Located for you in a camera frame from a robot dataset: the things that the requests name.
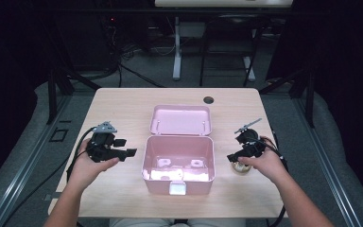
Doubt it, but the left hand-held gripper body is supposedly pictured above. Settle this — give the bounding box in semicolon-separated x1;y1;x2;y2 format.
86;121;124;164

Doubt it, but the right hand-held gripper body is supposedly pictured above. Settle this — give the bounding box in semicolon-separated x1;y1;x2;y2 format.
234;117;268;158

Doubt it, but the pink storage box with handle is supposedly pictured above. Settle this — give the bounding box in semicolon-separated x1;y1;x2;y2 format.
141;104;216;196

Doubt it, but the person's left hand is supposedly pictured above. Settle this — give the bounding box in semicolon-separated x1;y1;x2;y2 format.
67;138;121;192

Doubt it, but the person's right hand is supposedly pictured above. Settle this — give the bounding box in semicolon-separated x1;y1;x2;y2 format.
237;135;289;185

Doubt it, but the person's right leg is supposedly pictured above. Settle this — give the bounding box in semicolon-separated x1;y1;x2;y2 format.
184;218;246;227

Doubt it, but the person's leg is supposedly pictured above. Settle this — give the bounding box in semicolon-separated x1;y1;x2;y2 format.
108;218;173;227
184;218;246;227

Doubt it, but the person's left leg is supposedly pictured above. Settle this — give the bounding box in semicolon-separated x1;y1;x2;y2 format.
108;218;173;227

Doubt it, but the black metal stand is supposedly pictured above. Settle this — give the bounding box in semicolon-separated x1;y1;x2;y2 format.
45;66;102;126
258;66;316;129

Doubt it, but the short white desk leg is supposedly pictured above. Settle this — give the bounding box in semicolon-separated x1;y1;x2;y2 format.
243;56;256;82

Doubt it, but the long white desk leg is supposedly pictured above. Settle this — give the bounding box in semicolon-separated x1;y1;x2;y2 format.
172;15;183;81

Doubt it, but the black chair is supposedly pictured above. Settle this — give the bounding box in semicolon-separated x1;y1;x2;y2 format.
199;13;267;88

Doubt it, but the left hand-held gripper black cable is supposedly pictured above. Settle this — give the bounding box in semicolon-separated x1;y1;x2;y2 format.
65;126;97;182

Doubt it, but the hand-held gripper black cable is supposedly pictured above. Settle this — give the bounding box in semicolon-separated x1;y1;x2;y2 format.
65;126;97;182
258;135;289;227

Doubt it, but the right hand-held gripper black cable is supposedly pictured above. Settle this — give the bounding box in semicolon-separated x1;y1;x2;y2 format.
258;135;289;227

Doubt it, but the black floor cable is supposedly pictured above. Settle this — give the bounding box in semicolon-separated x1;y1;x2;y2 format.
117;61;166;89

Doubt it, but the aluminium floor rail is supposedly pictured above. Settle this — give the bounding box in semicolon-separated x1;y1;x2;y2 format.
0;94;74;227
292;94;363;227

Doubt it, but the tangle of background cables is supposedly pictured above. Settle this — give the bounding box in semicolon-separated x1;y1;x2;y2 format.
99;14;147;61

